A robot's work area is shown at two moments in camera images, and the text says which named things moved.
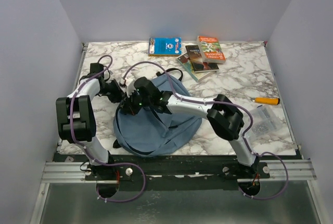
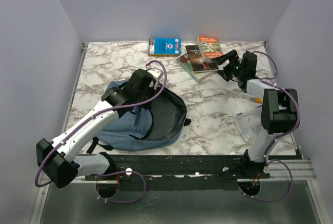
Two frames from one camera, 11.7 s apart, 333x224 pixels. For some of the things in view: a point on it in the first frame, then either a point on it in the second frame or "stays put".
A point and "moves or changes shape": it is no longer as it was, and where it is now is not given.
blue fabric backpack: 149,133 moves or changes shape
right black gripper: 128,108 → 233,58
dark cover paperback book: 197,61 stays put
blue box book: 166,47 stays put
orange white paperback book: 210,49 stays put
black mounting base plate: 176,172 stays put
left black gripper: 117,96 → 152,91
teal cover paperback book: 184,60 stays put
